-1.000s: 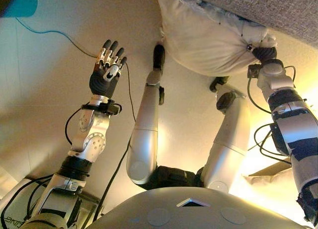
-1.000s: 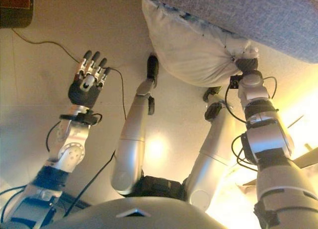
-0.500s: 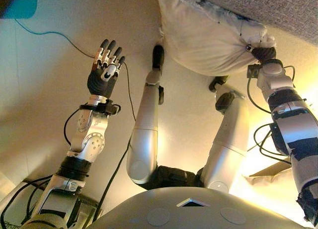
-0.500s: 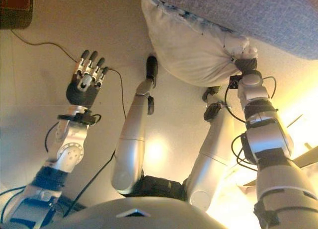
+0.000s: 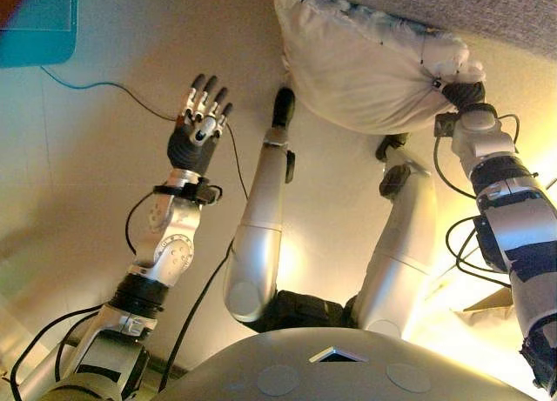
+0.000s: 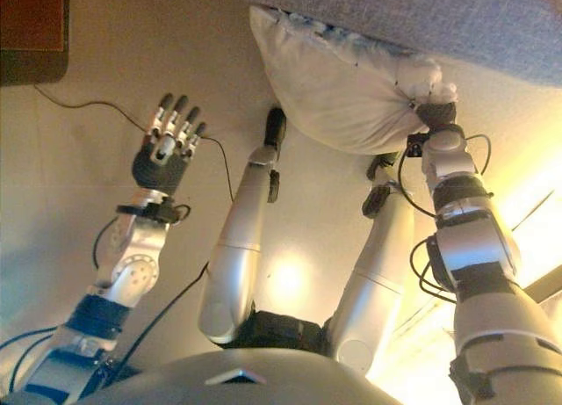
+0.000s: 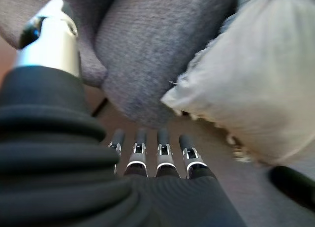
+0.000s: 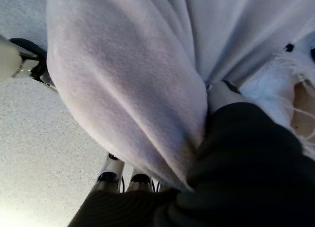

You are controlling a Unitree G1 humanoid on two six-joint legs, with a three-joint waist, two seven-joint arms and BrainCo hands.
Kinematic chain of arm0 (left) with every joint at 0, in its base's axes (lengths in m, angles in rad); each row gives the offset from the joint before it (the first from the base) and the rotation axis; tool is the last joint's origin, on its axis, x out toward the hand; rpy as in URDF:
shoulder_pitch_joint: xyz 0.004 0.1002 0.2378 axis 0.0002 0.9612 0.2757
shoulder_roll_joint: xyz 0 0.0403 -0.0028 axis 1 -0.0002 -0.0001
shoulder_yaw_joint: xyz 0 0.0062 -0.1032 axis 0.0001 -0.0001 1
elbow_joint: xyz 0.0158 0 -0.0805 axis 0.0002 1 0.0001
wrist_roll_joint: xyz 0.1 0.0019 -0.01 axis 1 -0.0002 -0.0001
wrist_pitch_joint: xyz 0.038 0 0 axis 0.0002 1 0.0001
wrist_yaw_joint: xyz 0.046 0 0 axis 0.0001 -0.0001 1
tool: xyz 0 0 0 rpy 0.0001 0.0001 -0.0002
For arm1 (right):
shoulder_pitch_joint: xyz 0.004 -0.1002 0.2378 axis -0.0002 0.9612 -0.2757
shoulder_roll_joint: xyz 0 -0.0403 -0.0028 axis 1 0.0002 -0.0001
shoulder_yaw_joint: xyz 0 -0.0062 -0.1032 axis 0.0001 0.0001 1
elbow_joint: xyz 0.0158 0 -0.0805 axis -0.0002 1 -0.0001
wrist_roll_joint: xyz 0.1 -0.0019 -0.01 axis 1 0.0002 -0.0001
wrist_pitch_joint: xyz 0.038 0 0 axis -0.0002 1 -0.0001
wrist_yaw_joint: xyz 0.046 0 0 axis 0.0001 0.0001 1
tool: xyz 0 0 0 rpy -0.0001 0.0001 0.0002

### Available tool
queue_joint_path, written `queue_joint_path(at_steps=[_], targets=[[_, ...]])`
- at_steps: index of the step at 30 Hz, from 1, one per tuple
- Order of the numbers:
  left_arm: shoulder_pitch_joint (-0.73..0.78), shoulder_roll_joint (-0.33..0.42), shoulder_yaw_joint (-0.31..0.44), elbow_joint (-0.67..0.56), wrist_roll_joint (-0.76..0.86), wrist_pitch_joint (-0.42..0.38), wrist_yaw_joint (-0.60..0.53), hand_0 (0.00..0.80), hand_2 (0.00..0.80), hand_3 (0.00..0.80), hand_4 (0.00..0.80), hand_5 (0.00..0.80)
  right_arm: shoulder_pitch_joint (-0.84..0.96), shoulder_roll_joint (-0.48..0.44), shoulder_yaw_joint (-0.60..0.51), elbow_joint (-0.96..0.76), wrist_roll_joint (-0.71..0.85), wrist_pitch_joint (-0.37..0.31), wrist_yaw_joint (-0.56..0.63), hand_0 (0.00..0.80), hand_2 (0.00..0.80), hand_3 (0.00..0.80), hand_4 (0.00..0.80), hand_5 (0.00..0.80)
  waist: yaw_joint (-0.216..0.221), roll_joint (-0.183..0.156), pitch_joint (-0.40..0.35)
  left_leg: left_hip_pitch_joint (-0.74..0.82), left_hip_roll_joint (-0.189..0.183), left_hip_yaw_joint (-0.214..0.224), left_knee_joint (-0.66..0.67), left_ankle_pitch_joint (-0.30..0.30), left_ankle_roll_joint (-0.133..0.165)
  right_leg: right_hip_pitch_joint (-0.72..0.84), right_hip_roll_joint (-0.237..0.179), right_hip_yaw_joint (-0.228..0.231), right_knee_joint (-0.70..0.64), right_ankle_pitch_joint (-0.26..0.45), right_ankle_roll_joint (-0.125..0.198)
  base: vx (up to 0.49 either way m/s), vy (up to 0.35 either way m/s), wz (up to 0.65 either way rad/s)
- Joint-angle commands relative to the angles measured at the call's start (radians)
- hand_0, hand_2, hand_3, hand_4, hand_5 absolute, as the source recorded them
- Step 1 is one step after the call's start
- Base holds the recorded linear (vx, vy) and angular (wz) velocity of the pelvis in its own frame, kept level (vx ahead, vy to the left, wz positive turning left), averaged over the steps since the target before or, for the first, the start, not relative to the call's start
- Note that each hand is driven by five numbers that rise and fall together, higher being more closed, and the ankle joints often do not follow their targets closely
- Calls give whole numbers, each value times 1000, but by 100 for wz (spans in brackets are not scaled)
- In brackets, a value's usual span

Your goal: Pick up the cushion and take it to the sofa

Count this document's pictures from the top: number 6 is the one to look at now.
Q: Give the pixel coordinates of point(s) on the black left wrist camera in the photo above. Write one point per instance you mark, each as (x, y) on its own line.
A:
(169, 211)

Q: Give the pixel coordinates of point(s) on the silver robot leg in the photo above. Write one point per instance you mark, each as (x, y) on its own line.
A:
(237, 255)
(377, 282)

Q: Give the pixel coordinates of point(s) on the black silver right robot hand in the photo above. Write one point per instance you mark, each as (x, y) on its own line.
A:
(437, 115)

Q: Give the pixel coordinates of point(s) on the silver right robot leg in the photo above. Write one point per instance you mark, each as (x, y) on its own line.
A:
(377, 282)

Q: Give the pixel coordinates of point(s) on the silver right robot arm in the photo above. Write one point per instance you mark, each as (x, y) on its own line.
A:
(474, 247)

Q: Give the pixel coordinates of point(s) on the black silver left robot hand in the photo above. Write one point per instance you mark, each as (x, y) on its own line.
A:
(158, 168)

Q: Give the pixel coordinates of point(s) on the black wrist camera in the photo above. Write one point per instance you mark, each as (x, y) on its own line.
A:
(169, 211)
(415, 145)

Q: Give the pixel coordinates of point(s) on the grey fabric armchair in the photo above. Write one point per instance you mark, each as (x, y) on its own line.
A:
(439, 18)

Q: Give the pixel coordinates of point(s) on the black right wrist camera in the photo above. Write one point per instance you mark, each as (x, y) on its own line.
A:
(415, 145)

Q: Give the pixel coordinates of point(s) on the dark wooden cabinet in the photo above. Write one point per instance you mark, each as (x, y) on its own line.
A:
(26, 23)

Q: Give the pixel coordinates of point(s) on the silver left robot leg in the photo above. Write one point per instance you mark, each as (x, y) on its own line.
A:
(237, 255)

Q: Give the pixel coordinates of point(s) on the grey robot torso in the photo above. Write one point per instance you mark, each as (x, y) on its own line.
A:
(219, 392)

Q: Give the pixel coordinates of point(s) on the white fringed cushion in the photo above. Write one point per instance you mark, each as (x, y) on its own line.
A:
(342, 97)

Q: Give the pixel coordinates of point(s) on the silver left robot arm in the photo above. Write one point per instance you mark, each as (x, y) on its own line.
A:
(136, 264)

